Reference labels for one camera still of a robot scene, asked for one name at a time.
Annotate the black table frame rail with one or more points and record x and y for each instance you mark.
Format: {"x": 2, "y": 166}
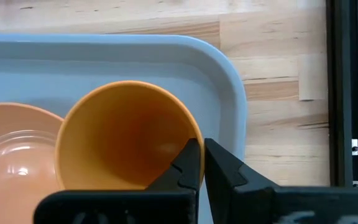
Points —
{"x": 343, "y": 77}

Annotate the orange plastic plate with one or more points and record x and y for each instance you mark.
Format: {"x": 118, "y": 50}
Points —
{"x": 11, "y": 146}

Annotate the white rail bracket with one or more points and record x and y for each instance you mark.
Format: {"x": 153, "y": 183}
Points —
{"x": 355, "y": 147}

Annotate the pale blue-grey tray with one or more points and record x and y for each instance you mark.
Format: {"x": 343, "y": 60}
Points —
{"x": 166, "y": 62}

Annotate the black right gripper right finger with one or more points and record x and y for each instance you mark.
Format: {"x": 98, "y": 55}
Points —
{"x": 275, "y": 207}

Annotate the orange plastic cup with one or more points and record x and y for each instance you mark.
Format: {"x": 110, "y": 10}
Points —
{"x": 120, "y": 133}

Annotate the beige tape patch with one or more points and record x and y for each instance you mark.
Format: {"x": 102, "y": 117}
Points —
{"x": 312, "y": 77}

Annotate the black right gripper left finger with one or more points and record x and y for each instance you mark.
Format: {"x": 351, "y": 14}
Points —
{"x": 135, "y": 208}

